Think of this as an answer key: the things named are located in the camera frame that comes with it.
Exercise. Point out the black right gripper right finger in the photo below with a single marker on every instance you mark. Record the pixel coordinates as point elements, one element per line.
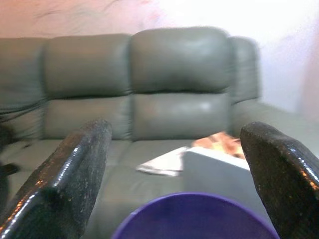
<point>284,179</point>

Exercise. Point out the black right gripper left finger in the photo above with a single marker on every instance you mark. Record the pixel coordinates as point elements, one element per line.
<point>67,179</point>

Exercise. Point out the purple plastic rubbish bin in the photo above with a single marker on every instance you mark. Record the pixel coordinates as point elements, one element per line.
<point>194,217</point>

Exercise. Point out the white cardboard box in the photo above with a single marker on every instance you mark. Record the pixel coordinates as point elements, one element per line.
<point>214,171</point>

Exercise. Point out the orange patterned paper wrapper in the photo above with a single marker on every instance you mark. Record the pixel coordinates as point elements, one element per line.
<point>221,144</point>

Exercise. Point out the white crumpled paper sheet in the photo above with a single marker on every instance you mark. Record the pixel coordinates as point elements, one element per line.
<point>162,163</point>

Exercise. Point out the grey-green leather sofa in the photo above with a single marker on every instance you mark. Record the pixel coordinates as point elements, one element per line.
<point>159,82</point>

